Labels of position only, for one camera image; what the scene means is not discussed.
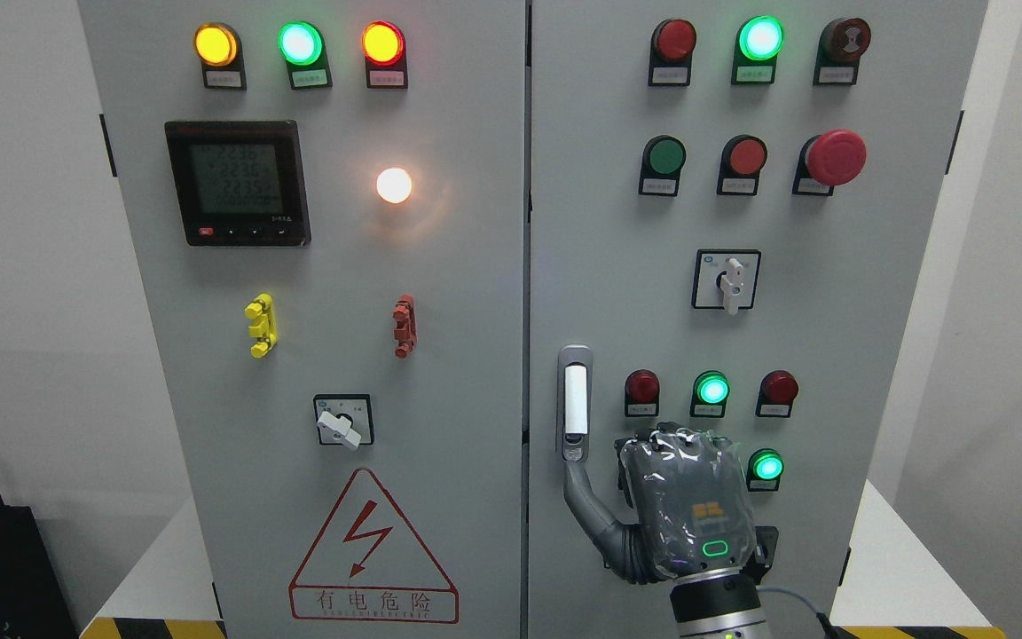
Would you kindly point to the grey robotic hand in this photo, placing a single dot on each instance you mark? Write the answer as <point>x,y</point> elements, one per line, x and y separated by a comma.
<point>694,510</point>

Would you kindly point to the silver door handle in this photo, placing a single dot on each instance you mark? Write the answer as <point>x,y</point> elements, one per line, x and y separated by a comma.
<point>573,412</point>

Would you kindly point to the grey cabinet door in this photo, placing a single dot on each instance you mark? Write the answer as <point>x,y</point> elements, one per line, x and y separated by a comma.
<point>614,270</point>
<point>447,420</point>

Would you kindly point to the green lit button lower right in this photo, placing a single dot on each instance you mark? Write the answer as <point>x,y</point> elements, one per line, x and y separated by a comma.
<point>764,471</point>

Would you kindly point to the green lit indicator middle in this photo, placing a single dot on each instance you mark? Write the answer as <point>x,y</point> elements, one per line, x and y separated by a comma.
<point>709,396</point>

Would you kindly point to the green lit indicator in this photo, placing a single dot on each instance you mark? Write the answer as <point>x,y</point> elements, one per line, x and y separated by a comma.
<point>709,396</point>
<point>757,46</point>

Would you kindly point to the dark red indicator middle right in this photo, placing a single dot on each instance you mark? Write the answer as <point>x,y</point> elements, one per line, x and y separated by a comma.
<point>777,393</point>

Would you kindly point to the red electric hazard warning sticker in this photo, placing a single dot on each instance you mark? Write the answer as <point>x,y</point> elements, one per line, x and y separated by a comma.
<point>367,563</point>

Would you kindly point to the red terminal clip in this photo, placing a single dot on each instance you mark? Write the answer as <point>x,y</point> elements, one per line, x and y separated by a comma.
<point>405,332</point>

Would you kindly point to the green push button upper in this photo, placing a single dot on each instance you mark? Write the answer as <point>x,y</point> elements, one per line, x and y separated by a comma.
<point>661,163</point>

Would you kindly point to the red push button upper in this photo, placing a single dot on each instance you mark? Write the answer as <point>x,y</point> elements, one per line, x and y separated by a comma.
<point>741,162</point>

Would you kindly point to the red emergency stop mushroom button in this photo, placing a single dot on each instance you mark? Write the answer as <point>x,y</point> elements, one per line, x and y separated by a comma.
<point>828,160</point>

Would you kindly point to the white glowing indicator lamp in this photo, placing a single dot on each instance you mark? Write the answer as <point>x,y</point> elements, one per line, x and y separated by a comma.
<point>394,185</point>

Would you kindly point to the dark red indicator top right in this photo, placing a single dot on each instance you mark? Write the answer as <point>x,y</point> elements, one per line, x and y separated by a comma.
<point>670,53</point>

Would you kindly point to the green lit indicator top right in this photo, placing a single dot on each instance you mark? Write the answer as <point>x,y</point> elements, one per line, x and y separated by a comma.
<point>757,46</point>

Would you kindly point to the yellow terminal clip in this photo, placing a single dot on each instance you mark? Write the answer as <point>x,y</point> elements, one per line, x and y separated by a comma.
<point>263,326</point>

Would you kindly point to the dark red buzzer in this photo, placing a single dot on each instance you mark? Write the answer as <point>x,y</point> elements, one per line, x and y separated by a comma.
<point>841,46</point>

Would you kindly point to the black digital power meter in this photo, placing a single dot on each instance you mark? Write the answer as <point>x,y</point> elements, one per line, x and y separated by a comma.
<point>239,183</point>

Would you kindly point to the red lit indicator light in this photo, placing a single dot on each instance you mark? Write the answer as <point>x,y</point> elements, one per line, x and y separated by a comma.
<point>384,48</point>

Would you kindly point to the green indicator light top left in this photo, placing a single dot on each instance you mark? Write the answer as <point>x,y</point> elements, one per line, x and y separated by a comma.
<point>304,51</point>

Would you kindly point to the yellow indicator light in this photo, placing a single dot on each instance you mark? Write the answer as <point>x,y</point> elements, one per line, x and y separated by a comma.
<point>219,49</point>

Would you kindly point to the black box with antenna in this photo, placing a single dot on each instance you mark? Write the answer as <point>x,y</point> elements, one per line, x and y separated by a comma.
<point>31,600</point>

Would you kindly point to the black rotary knob switch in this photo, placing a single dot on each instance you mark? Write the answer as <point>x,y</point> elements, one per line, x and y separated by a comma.
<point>763,556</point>

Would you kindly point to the upper white rotary switch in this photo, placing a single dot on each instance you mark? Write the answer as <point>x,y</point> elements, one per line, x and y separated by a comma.
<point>726,279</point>

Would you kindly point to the left door white rotary switch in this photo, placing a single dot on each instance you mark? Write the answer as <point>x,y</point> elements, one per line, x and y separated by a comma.
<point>344,420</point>

